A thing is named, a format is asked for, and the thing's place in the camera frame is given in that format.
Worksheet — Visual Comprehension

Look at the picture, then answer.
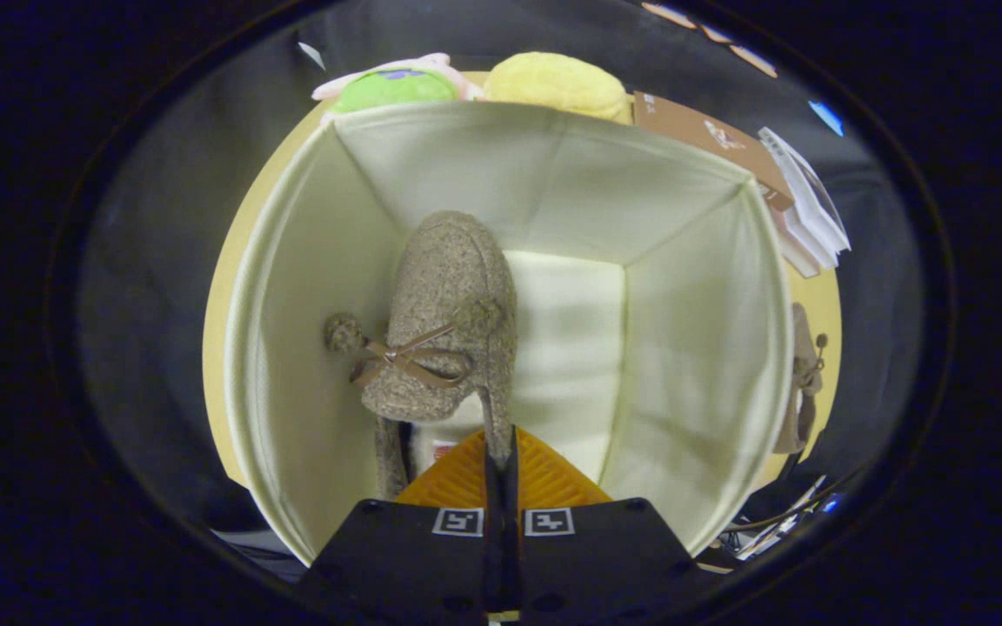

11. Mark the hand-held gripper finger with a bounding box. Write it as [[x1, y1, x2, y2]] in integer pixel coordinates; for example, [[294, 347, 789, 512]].
[[292, 426, 503, 623], [502, 424, 715, 623]]

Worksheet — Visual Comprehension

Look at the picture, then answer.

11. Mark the brown fuzzy shoe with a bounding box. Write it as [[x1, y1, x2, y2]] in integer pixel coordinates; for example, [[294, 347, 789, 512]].
[[771, 302, 831, 456], [324, 210, 519, 501]]

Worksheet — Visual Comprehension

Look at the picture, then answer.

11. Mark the beige fabric storage box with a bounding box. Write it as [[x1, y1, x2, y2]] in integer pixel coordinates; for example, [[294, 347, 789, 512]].
[[223, 100, 796, 566]]

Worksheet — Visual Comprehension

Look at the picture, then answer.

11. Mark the pinkish brown book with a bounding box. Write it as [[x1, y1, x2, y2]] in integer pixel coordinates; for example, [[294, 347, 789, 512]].
[[778, 228, 822, 279]]

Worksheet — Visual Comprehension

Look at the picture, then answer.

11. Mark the white book with dark cover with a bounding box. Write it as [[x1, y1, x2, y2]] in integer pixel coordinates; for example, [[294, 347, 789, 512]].
[[758, 127, 852, 255]]

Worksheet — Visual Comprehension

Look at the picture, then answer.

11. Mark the yellow plush toy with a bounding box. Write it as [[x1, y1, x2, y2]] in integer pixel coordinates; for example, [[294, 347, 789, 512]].
[[482, 50, 632, 124]]

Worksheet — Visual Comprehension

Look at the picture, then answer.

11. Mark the green and pink plush toy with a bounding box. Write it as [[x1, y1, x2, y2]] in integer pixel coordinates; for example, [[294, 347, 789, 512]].
[[311, 52, 480, 116]]

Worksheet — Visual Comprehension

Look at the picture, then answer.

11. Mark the black cable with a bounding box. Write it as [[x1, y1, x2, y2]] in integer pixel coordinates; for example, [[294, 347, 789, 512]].
[[723, 469, 867, 533]]

